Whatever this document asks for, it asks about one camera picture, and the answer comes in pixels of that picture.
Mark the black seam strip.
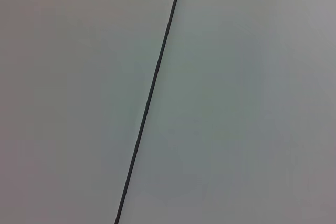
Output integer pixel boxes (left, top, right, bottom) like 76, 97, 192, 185
113, 0, 185, 224

